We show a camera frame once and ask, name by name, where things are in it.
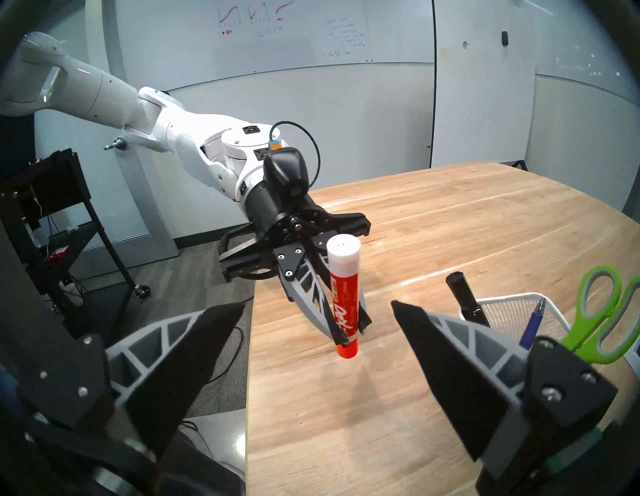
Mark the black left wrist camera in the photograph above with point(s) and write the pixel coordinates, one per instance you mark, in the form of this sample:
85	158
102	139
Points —
287	172

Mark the rolling whiteboard on stand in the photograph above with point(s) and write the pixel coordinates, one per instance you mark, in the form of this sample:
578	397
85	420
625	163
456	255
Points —
480	100

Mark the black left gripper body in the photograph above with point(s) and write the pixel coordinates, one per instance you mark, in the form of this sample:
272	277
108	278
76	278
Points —
280	220

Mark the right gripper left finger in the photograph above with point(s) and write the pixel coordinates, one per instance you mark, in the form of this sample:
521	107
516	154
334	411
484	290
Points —
170	380

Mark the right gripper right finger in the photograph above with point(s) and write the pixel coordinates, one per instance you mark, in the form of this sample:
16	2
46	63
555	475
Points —
460	380

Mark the black stand leg with caster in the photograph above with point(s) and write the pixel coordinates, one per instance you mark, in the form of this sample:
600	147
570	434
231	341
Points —
112	250

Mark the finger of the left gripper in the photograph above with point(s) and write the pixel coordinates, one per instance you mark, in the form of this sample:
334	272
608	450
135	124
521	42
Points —
307	290
365	315

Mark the black permanent marker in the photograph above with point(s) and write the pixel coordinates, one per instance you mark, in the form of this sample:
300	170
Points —
465	295

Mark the white mesh pen holder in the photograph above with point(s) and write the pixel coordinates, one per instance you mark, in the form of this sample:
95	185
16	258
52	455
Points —
505	312

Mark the side wall glass board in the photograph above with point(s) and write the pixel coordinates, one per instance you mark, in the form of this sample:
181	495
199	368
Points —
250	35

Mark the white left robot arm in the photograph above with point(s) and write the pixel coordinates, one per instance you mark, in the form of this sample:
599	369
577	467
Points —
100	95

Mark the orange white Expo marker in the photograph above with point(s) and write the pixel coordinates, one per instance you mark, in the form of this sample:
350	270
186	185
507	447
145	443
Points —
344	285

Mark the blue ballpoint pen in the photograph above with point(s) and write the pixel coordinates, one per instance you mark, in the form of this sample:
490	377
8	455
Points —
534	320

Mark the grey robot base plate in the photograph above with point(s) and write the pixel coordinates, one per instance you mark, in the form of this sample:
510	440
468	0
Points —
220	445

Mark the white door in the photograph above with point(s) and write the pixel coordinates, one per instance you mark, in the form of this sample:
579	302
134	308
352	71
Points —
145	215

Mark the large wall glass board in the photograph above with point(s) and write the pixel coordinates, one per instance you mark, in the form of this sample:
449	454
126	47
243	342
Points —
585	45

